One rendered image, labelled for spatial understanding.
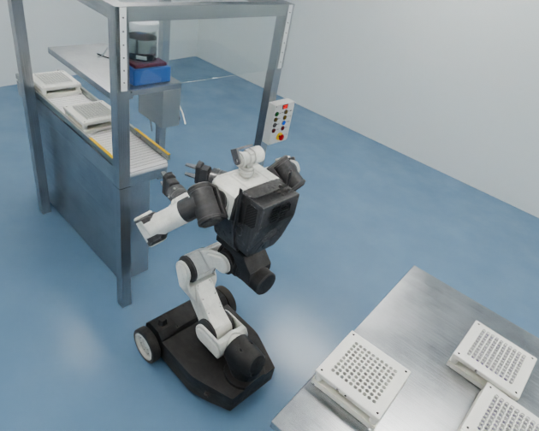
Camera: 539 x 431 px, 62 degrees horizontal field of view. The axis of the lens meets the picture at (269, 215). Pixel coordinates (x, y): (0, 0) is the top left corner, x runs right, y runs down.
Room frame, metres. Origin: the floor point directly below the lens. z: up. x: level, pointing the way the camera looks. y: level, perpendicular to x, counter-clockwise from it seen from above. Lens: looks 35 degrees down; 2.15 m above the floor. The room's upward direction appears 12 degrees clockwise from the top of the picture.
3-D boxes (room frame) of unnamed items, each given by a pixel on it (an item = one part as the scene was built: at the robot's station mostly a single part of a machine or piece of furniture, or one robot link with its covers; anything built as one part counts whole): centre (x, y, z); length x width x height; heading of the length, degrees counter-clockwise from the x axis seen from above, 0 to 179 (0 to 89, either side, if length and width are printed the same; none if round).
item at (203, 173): (1.90, 0.34, 0.98); 0.12 x 0.10 x 0.13; 83
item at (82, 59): (2.16, 0.92, 1.31); 0.62 x 0.38 x 0.04; 52
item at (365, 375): (0.98, -0.42, 0.91); 0.25 x 0.24 x 0.02; 148
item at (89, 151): (2.40, 1.21, 0.83); 1.30 x 0.29 x 0.10; 52
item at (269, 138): (2.59, 0.07, 1.03); 0.17 x 0.06 x 0.26; 142
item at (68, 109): (2.34, 1.13, 0.95); 0.25 x 0.24 x 0.02; 142
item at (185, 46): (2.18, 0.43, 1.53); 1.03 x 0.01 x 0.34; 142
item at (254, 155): (1.54, 0.12, 1.31); 0.10 x 0.07 x 0.09; 141
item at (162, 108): (2.14, 0.68, 1.20); 0.22 x 0.11 x 0.20; 52
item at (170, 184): (1.70, 0.46, 0.98); 0.12 x 0.10 x 0.13; 43
